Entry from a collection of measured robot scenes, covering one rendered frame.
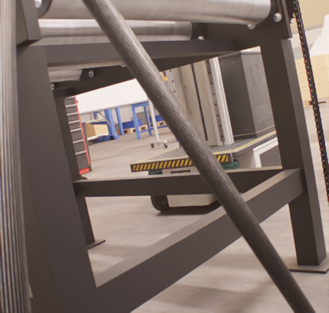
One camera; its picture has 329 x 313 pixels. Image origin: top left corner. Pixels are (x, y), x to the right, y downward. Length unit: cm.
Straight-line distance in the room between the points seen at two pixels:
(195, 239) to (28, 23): 56
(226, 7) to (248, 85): 155
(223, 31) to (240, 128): 125
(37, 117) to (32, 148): 5
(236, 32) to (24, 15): 96
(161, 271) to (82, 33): 63
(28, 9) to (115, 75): 122
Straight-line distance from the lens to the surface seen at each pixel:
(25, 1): 68
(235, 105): 270
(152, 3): 93
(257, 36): 147
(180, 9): 101
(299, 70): 987
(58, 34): 112
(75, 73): 190
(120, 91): 662
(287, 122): 142
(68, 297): 72
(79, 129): 409
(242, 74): 266
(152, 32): 136
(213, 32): 156
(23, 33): 67
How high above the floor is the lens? 61
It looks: 4 degrees down
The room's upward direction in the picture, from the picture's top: 11 degrees counter-clockwise
